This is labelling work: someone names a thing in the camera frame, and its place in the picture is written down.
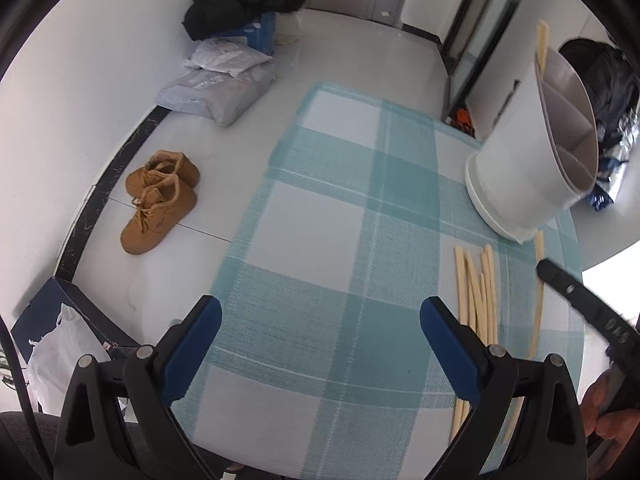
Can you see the blue cardboard box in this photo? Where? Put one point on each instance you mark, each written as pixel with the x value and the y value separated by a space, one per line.
pixel 260 32

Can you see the grey parcel bag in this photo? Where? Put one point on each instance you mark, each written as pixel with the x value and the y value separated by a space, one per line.
pixel 215 95

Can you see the black jacket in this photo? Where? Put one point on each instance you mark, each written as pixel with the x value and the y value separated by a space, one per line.
pixel 240 0

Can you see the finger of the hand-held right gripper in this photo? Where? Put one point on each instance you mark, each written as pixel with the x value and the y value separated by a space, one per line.
pixel 567 287

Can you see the teal plaid tablecloth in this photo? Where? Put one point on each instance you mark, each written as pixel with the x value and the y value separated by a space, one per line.
pixel 325 235

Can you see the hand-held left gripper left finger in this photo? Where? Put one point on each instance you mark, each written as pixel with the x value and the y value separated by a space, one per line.
pixel 195 345

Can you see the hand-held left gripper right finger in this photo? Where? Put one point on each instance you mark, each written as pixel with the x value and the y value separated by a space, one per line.
pixel 450 355

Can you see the person's right hand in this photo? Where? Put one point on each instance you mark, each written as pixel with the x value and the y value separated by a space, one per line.
pixel 617 425

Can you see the grey cloth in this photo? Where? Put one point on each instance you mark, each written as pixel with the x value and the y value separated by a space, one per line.
pixel 25 445

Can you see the black door frame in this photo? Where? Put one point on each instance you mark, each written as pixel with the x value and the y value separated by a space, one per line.
pixel 480 20

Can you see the dark blue box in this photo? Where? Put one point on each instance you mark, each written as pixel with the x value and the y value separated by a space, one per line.
pixel 45 305

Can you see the orange and black item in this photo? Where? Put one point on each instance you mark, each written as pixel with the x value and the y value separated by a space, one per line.
pixel 462 120

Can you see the wooden chopstick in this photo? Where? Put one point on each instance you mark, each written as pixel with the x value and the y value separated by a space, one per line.
pixel 542 40

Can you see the pile of wooden chopsticks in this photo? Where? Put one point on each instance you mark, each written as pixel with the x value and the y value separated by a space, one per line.
pixel 482 300

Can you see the white utensil holder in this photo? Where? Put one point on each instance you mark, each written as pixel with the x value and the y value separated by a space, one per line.
pixel 515 160

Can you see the tan suede boot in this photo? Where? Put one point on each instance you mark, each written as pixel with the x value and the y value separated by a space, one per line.
pixel 170 167
pixel 155 220

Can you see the crumpled white plastic bag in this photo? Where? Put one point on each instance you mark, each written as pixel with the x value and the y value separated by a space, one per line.
pixel 65 355

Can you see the black backpack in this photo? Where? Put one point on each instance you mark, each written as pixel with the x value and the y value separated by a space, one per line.
pixel 605 80

